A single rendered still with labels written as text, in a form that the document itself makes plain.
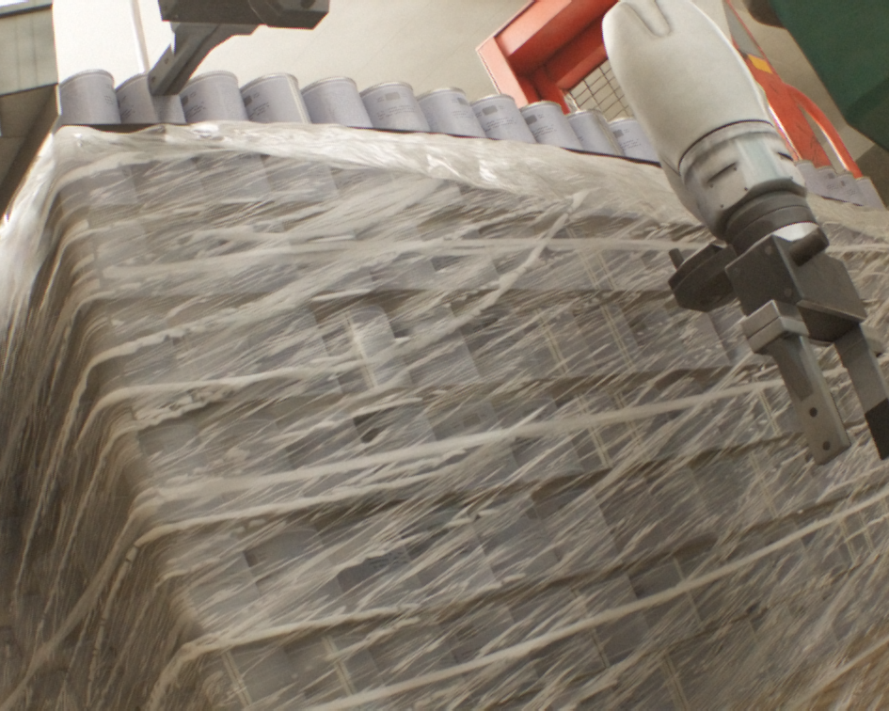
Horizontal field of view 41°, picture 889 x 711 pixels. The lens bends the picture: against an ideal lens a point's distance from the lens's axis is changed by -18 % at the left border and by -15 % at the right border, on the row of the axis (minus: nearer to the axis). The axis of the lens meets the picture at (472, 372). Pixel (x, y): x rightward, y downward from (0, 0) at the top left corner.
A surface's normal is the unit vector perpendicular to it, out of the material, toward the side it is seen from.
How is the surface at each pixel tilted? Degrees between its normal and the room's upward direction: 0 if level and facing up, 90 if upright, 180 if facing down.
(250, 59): 180
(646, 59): 86
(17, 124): 180
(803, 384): 120
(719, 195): 90
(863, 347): 90
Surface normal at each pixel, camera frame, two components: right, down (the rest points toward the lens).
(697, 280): -0.65, -0.05
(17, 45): 0.37, -0.47
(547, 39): 0.34, 0.87
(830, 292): 0.69, -0.48
